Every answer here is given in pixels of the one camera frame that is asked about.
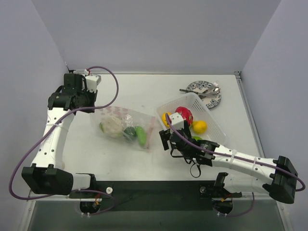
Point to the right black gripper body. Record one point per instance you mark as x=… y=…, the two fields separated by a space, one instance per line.
x=164 y=139

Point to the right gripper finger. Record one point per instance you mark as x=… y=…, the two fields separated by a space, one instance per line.
x=186 y=128
x=165 y=136

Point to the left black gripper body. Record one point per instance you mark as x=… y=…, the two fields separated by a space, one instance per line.
x=90 y=103

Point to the green fake fruit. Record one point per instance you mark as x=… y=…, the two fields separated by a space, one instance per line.
x=197 y=138

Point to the white plastic basket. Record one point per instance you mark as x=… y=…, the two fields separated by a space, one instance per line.
x=199 y=112

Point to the clear zip top bag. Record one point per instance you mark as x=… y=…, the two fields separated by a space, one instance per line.
x=123 y=125

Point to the yellow fake lemon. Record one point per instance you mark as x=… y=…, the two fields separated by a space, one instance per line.
x=163 y=118

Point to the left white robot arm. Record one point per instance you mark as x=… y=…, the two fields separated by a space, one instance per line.
x=46 y=175

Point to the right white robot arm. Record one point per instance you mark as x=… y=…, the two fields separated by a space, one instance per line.
x=274 y=177

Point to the red fake dragon fruit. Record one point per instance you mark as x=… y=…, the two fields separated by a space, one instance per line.
x=186 y=114

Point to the green fake cucumber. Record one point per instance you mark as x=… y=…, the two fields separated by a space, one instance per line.
x=141 y=135

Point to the dark green fake avocado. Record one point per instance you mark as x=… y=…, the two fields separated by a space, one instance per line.
x=130 y=134

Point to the blue patterned plate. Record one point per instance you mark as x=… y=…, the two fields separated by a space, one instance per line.
x=200 y=86

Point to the metal spoon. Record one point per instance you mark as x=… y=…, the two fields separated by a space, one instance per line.
x=213 y=92

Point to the metal fork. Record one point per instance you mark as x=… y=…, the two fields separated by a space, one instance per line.
x=212 y=86

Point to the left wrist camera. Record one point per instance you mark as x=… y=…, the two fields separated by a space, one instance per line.
x=90 y=81

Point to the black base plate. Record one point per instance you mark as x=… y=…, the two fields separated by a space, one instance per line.
x=187 y=195

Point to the aluminium frame rail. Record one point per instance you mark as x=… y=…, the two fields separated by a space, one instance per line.
x=222 y=186

